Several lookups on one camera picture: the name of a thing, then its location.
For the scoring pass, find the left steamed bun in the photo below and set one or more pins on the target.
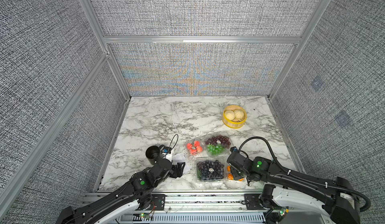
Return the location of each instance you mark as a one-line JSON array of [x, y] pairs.
[[229, 114]]

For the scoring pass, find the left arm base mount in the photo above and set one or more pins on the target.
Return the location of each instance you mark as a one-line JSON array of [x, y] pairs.
[[157, 203]]

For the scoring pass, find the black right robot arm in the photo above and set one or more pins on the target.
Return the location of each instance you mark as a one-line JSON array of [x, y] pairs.
[[285, 188]]

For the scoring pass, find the aluminium front rail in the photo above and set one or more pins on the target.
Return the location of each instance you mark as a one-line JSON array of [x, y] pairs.
[[230, 201]]

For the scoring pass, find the steamed bun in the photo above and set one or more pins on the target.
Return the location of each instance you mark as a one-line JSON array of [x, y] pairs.
[[239, 114], [229, 114]]

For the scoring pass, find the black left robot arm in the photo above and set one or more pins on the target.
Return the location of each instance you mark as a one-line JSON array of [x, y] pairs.
[[136, 194]]

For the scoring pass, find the clear box orange kumquats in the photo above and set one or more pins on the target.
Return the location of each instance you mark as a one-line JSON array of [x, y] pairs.
[[230, 176]]

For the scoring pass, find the clear box dark grapes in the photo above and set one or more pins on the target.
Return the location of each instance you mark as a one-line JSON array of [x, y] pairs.
[[202, 166]]

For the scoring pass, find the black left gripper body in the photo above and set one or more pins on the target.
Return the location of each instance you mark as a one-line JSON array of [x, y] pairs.
[[174, 173]]

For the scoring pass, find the right steamed bun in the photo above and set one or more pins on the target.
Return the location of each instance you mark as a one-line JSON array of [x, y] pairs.
[[239, 114]]

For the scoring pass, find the yellow bamboo steamer basket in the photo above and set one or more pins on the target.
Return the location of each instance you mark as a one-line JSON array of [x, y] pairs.
[[235, 124]]

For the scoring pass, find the black mug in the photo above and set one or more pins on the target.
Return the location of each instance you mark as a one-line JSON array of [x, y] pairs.
[[154, 154]]

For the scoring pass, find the clear box red strawberries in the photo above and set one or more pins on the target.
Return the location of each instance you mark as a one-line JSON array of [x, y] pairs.
[[194, 147]]

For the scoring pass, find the grey perforated cable tray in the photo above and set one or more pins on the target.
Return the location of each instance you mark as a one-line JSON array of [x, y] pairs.
[[193, 218]]

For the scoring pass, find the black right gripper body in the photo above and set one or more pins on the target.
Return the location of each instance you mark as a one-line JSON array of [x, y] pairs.
[[238, 175]]

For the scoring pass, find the clear box mixed grapes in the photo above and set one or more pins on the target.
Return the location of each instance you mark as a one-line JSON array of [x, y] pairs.
[[214, 149]]

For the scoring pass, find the white sticker sheet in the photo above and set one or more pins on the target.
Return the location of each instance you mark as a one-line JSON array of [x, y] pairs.
[[180, 158]]

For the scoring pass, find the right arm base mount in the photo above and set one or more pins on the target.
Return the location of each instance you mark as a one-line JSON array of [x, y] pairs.
[[252, 202]]

